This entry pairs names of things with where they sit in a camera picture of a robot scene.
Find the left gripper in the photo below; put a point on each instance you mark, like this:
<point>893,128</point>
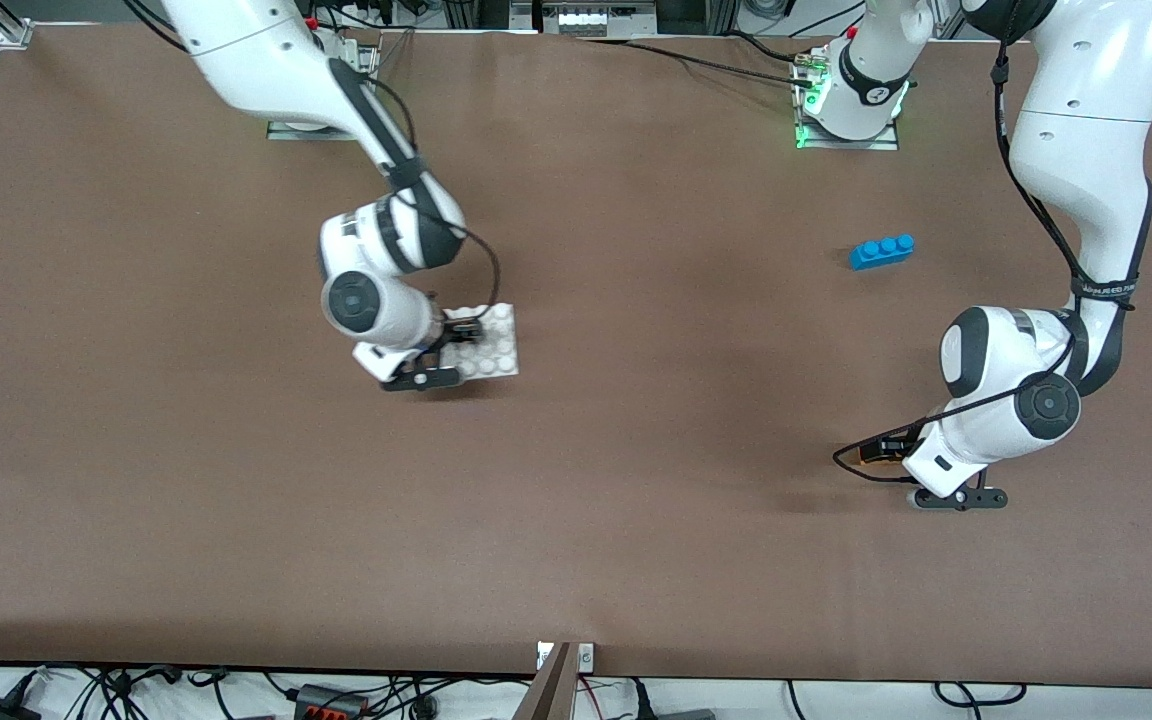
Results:
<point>887,449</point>

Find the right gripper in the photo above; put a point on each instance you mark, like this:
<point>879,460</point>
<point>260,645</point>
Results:
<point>455,328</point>

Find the yellow two-stud block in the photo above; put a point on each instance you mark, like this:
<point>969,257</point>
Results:
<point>884,457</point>

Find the white studded base plate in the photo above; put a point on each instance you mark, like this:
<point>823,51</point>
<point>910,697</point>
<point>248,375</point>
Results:
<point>496,350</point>

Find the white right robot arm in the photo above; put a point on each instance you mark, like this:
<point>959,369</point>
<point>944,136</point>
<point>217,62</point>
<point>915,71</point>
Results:
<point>256,50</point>

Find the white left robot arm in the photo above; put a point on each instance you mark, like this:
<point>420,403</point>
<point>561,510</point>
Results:
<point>1086,150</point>

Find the blue three-stud block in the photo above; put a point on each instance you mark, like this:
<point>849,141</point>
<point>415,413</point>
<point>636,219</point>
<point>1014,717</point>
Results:
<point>881,253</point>

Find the white power strip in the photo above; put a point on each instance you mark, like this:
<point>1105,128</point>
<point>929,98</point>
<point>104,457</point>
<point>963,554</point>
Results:
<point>581,18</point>

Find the black adapter orange connectors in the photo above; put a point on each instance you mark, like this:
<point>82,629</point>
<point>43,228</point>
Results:
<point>321,700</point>

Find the white metal bracket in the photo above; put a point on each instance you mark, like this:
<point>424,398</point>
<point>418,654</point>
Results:
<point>586,657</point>

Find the brown wooden post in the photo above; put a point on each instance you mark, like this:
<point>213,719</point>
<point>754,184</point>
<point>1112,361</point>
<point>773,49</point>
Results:
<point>551,690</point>

